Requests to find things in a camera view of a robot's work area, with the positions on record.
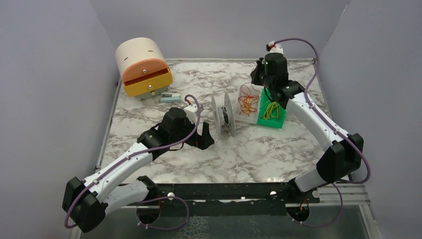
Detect translucent white plastic bin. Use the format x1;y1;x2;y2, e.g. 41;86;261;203
234;83;263;124

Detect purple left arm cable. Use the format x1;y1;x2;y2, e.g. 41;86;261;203
64;95;203;232

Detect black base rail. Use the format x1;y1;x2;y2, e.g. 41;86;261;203
131;182;320;217

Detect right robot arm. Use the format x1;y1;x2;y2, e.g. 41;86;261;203
251;53;363;193

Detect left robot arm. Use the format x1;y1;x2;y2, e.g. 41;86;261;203
62;105;214;233

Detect grey perforated cable spool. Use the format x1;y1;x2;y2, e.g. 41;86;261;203
211;93;236;139

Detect green plastic bin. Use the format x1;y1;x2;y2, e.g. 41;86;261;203
257;88;286;128

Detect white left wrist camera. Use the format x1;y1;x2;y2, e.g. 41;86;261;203
183;104;198;121

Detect yellow cables in green bin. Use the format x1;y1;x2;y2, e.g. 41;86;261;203
262;101;282;120

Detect light blue stapler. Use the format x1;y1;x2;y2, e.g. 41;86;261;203
160;93;181;104

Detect beige and orange drawer cabinet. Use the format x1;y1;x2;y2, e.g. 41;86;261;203
115;37;173;99

